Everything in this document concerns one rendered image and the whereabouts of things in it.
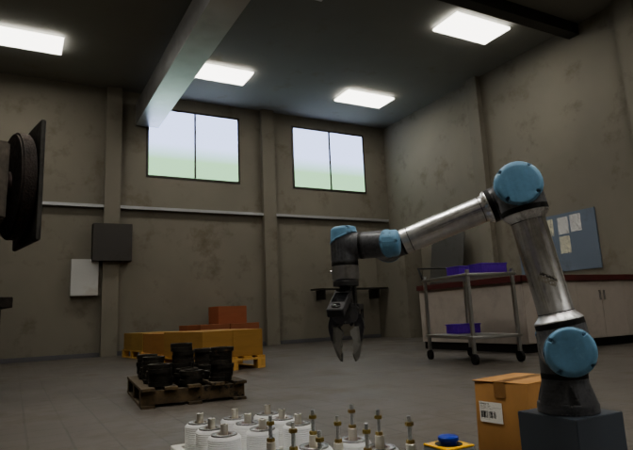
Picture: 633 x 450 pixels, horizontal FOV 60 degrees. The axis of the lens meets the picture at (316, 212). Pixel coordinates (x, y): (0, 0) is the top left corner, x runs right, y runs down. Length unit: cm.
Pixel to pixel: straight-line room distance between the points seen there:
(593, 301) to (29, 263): 941
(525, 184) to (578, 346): 40
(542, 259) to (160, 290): 1055
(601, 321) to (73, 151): 966
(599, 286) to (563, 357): 726
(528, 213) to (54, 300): 1045
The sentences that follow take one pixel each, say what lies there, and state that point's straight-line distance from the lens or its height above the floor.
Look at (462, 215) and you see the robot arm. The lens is 161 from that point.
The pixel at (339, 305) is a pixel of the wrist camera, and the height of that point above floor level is 60.
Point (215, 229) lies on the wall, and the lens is 1212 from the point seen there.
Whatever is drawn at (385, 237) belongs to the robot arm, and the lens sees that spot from 150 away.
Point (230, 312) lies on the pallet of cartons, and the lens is 1134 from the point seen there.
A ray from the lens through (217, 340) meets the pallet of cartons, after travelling 657.
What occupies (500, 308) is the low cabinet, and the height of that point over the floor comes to 57.
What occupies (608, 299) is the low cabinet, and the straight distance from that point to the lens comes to 883.
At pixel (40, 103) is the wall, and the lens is 1215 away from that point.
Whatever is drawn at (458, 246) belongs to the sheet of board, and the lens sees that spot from 1201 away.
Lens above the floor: 57
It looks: 11 degrees up
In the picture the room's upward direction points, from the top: 3 degrees counter-clockwise
